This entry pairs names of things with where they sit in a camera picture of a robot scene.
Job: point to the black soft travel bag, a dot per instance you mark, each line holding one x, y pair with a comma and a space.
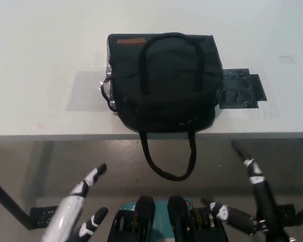
166, 100

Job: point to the black teal robot torso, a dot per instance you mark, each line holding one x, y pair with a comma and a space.
144, 221

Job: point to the large black tape patch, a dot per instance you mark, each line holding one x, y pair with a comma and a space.
233, 88

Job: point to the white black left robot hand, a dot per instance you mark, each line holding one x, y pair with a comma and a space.
63, 214

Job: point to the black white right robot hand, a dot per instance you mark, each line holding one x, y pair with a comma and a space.
265, 201

